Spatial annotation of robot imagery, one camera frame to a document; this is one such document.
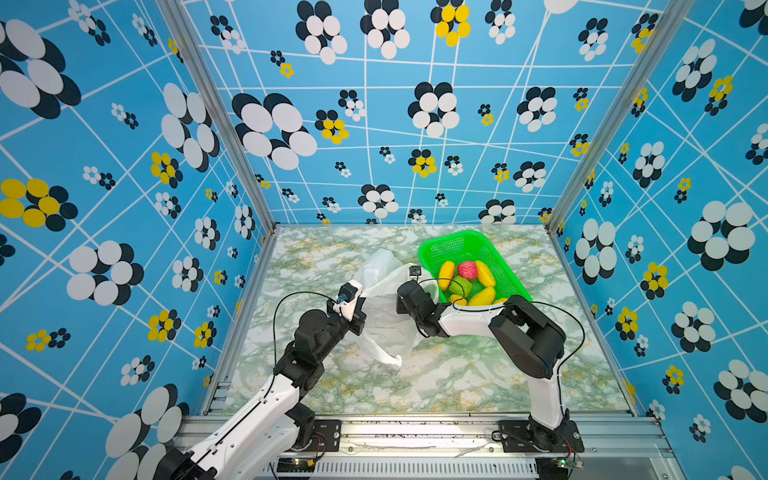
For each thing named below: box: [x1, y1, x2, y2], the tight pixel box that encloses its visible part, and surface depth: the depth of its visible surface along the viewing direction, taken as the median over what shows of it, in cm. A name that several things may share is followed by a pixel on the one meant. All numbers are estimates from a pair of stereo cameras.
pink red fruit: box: [457, 261, 478, 281], surface depth 101 cm
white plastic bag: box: [356, 249, 439, 369], surface depth 89 cm
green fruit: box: [449, 276, 472, 299], surface depth 98 cm
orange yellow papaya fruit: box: [438, 261, 455, 291], surface depth 103 cm
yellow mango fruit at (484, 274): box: [475, 260, 496, 287], surface depth 101 cm
